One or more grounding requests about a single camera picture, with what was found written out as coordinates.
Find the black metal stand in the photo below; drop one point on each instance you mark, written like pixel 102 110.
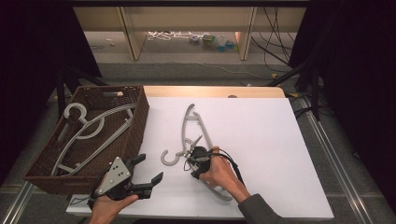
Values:
pixel 61 90
pixel 314 90

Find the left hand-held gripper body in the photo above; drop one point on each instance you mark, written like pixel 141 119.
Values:
pixel 113 179

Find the wooden table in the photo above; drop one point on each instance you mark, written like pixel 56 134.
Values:
pixel 211 91

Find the light wooden shelf unit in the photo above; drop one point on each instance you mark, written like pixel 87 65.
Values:
pixel 190 18

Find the person's left hand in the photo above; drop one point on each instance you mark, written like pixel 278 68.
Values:
pixel 106 211

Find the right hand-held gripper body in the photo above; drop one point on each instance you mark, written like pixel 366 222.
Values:
pixel 200 158

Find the dark curtain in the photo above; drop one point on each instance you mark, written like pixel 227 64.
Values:
pixel 31 62
pixel 358 62

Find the white table board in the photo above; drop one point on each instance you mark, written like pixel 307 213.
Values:
pixel 264 130

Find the person's right hand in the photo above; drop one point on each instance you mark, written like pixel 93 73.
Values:
pixel 224 174

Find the colourful small item pile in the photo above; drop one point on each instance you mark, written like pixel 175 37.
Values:
pixel 214 42

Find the metal floor rail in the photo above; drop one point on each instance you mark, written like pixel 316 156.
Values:
pixel 339 161
pixel 17 205

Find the brown wicker basket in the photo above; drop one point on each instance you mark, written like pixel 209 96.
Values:
pixel 137 130

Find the grey plastic clothes hanger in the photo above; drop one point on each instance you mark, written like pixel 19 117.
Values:
pixel 101 147
pixel 183 129

